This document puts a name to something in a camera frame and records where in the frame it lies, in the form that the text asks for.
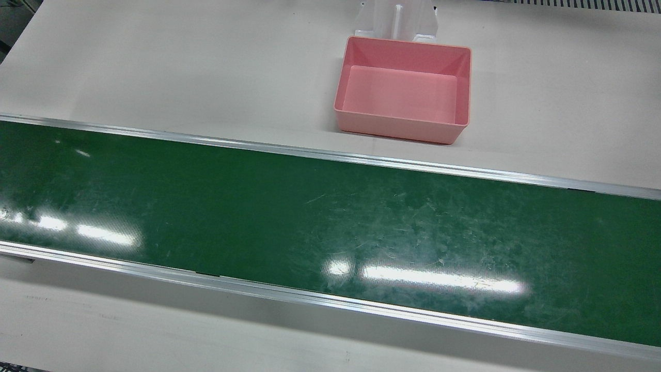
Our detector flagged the pink plastic box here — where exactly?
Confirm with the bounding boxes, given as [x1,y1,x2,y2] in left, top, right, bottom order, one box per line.
[333,36,472,145]

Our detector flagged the green conveyor belt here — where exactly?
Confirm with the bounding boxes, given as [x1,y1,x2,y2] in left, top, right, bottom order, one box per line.
[0,114,661,362]

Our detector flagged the white mounting bracket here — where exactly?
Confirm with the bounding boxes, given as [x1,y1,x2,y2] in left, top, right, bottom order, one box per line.
[354,0,439,43]

